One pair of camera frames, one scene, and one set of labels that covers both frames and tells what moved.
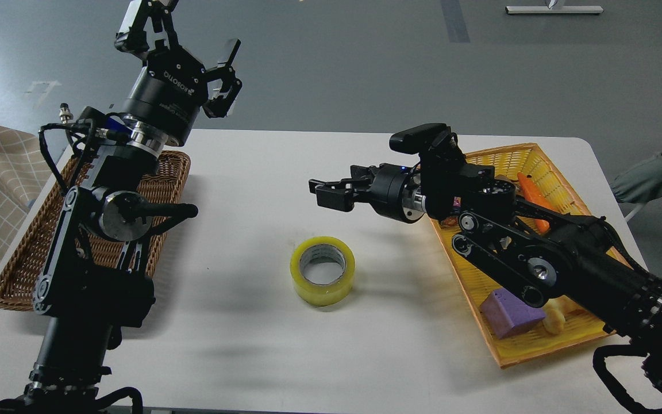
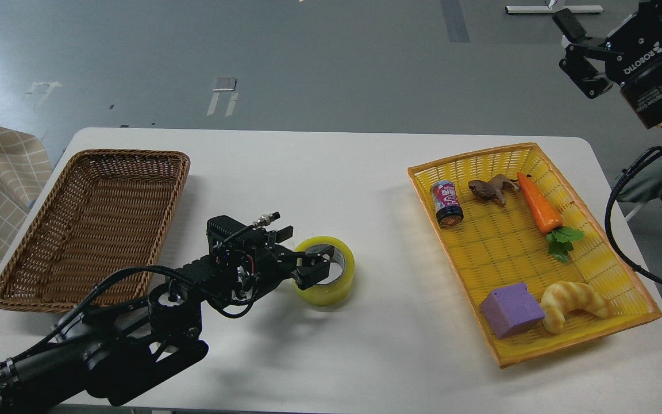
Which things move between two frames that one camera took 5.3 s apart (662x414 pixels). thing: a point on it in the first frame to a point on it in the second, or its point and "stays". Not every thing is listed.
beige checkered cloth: (3, 165) stays
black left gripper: (169, 92) to (261, 264)
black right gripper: (396, 191) to (655, 56)
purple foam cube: (508, 314) stays
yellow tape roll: (322, 270) stays
